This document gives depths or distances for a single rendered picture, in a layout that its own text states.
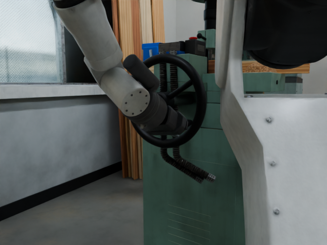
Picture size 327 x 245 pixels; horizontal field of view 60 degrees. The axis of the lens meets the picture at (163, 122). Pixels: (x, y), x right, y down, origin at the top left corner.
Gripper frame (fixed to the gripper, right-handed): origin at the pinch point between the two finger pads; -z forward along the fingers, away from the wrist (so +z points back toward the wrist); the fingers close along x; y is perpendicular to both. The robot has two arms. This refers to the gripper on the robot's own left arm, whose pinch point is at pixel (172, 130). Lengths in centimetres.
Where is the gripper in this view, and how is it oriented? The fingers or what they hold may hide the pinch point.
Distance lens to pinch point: 77.4
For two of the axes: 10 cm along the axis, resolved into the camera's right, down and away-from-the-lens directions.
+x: 8.6, -0.4, -5.1
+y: 1.8, -9.2, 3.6
